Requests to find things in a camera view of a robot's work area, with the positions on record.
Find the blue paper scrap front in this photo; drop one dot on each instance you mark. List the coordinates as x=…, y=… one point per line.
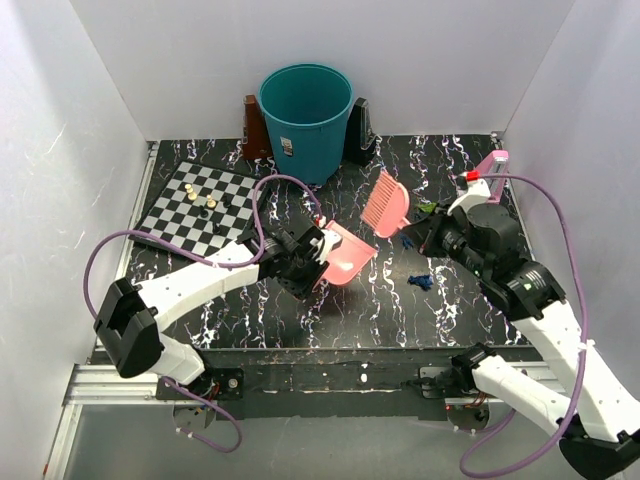
x=424, y=282

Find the black metronome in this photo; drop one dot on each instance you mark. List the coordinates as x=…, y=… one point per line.
x=359, y=145

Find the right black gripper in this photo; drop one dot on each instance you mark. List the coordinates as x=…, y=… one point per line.
x=428, y=246

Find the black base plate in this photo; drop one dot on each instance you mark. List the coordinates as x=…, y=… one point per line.
x=326, y=382

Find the black and white chessboard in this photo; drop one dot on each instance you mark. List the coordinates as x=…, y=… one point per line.
x=175, y=219

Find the pink hand brush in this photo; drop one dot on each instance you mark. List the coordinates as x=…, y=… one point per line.
x=387, y=207

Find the cream chess pawn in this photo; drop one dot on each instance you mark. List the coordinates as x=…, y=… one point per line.
x=191, y=194
x=210, y=202

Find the pink dustpan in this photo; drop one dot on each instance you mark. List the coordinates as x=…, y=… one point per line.
x=346, y=260

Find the cream chess pawn front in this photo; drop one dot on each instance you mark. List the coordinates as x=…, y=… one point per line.
x=210, y=202

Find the teal plastic waste bin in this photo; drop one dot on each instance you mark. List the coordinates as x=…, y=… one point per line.
x=306, y=109

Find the cream chess pawn rear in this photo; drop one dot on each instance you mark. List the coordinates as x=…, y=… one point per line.
x=191, y=194

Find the brown metronome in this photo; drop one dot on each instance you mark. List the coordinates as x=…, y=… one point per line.
x=255, y=141

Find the blue paper scraps centre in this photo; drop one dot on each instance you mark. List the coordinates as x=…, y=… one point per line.
x=407, y=242

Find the pink metronome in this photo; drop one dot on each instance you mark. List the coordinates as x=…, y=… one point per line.
x=496, y=162

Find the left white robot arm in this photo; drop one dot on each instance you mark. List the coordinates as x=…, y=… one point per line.
x=132, y=319

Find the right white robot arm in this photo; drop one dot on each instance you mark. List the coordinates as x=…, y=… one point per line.
x=595, y=422

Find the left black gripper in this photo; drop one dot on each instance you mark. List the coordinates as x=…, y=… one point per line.
x=303, y=289

